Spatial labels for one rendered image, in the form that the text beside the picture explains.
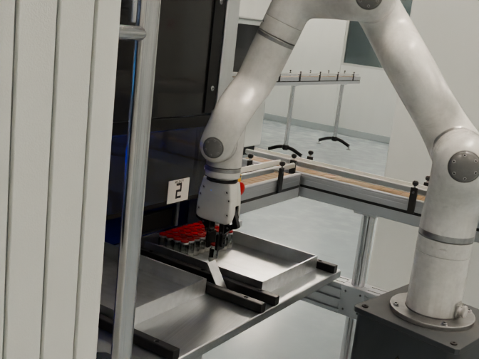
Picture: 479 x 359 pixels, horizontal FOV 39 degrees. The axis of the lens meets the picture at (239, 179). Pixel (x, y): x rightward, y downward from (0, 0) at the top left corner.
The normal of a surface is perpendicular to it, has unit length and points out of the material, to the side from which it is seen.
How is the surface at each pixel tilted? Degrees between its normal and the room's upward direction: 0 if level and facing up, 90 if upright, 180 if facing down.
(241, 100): 51
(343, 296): 90
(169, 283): 0
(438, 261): 90
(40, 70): 90
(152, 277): 0
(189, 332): 0
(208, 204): 88
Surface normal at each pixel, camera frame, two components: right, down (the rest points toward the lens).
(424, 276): -0.76, 0.06
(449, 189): -0.35, 0.73
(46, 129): 0.82, 0.22
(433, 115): 0.20, 0.84
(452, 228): -0.11, 0.27
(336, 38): -0.55, 0.13
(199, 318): 0.11, -0.97
